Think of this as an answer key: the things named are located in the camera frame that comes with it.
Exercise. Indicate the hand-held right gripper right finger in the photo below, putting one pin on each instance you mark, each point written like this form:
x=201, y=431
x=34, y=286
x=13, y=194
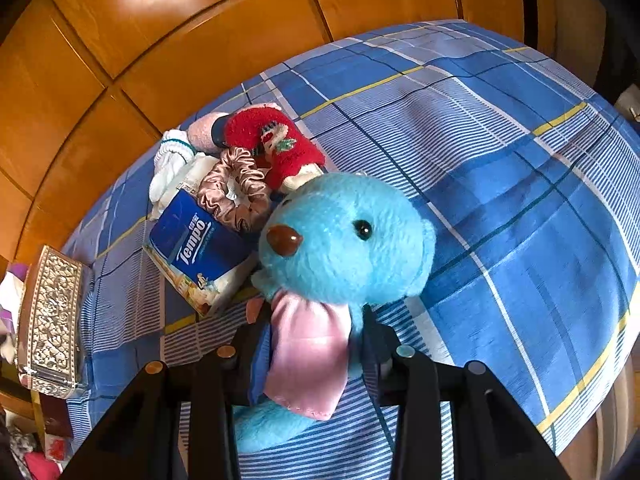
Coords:
x=372, y=360

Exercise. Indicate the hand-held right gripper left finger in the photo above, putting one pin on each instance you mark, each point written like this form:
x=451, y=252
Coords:
x=256, y=360

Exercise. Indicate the blue teddy bear plush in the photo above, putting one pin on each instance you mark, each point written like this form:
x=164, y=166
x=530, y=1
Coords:
x=350, y=260

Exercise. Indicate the red fuzzy sock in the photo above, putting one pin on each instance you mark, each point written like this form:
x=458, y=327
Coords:
x=300, y=155

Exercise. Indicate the blue tissue pack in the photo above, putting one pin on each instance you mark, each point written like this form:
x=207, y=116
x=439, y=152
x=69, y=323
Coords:
x=190, y=240

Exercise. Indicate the pink satin scrunchie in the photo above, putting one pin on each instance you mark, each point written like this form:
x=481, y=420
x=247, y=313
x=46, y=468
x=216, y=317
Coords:
x=212, y=180

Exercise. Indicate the white plastic packet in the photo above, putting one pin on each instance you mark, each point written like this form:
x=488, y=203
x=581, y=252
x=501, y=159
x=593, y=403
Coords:
x=192, y=175

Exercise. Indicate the silver ornate box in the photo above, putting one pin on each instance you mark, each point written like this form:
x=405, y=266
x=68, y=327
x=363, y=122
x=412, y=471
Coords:
x=50, y=320

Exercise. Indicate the pink fuzzy sock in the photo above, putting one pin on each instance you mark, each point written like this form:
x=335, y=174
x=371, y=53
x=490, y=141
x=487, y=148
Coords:
x=202, y=132

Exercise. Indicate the blue plaid bed sheet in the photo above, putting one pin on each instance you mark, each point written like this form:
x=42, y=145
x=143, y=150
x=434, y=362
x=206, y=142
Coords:
x=500, y=160

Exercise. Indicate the pink cloth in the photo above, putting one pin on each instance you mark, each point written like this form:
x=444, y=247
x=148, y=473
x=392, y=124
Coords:
x=42, y=467

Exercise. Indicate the white cloth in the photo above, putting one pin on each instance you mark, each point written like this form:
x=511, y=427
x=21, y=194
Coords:
x=10, y=297

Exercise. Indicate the purple cloth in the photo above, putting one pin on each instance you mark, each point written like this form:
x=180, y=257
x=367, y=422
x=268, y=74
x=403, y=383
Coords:
x=17, y=271

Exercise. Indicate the wooden wardrobe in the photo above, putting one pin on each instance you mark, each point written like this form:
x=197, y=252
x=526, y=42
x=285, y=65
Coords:
x=200, y=35

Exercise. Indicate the white object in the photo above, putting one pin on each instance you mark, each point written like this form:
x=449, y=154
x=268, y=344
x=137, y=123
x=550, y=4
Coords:
x=629, y=105

